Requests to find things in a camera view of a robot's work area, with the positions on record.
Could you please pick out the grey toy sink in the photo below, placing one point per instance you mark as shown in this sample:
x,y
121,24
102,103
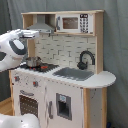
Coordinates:
x,y
74,74

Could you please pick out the grey cupboard door handle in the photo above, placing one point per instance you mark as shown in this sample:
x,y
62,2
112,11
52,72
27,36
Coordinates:
x,y
50,110

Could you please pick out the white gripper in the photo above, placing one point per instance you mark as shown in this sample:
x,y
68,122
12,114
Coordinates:
x,y
29,33

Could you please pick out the black toy stovetop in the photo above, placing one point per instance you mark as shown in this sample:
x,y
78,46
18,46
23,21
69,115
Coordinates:
x,y
43,67

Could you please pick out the red right stove knob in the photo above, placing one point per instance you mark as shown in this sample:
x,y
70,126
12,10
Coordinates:
x,y
35,84

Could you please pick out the white toy microwave door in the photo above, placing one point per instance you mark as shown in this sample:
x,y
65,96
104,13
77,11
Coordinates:
x,y
68,23

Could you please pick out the grey range hood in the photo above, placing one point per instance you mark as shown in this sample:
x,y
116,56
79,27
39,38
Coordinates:
x,y
42,25

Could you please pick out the red left stove knob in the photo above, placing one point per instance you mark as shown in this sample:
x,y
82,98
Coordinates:
x,y
17,78

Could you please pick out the red stove knob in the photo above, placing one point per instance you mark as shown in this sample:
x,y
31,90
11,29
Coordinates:
x,y
17,78
35,84

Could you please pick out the black toy faucet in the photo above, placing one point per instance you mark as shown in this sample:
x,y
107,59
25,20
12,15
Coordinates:
x,y
83,63

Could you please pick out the silver toy pot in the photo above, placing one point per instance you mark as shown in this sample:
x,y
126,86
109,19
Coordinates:
x,y
33,61

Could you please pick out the toy oven door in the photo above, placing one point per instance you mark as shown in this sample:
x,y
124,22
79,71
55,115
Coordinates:
x,y
28,103

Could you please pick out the wooden toy kitchen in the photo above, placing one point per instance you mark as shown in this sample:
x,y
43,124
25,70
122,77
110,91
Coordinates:
x,y
88,97

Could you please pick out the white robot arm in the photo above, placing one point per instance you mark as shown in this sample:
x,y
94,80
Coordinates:
x,y
11,45

